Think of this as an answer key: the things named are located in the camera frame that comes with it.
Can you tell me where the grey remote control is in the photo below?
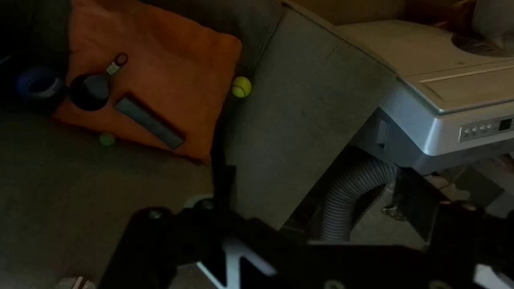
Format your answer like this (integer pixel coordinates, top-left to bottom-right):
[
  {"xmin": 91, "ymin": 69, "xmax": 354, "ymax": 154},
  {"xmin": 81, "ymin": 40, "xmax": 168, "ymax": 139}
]
[{"xmin": 113, "ymin": 94, "xmax": 189, "ymax": 152}]

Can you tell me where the small green ball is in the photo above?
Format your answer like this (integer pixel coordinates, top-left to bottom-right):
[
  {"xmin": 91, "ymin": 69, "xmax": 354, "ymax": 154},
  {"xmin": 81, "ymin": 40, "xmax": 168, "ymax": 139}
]
[{"xmin": 97, "ymin": 131, "xmax": 118, "ymax": 147}]

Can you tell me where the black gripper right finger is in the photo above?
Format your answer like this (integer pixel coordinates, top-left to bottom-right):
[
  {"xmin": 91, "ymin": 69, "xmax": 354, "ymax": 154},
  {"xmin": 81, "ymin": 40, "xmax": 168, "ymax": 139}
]
[{"xmin": 393, "ymin": 165, "xmax": 514, "ymax": 289}]

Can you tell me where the yellow tennis ball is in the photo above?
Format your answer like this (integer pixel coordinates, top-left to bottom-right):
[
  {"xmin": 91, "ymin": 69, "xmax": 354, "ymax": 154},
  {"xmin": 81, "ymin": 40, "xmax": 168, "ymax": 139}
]
[{"xmin": 230, "ymin": 74, "xmax": 255, "ymax": 99}]

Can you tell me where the black measuring cup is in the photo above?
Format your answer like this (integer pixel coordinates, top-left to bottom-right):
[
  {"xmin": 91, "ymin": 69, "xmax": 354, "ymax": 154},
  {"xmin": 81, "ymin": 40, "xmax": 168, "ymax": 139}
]
[{"xmin": 68, "ymin": 51, "xmax": 132, "ymax": 112}]

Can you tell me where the grey ribbed hose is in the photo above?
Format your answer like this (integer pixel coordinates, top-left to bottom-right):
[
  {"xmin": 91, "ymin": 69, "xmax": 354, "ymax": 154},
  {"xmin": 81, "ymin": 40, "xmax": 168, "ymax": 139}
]
[{"xmin": 320, "ymin": 157, "xmax": 401, "ymax": 245}]

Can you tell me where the grey fabric sofa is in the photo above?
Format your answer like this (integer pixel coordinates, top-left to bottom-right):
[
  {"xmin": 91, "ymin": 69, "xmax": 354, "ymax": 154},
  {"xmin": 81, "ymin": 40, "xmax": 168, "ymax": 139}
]
[{"xmin": 0, "ymin": 0, "xmax": 401, "ymax": 289}]

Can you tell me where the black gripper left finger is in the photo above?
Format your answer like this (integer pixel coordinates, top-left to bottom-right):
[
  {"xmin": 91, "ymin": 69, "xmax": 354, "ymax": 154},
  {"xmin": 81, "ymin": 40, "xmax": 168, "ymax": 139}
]
[{"xmin": 99, "ymin": 162, "xmax": 303, "ymax": 289}]

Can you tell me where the blue tape roll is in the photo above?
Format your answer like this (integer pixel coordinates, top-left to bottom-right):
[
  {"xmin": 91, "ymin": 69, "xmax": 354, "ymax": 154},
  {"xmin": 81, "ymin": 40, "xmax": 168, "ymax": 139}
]
[{"xmin": 15, "ymin": 64, "xmax": 68, "ymax": 106}]

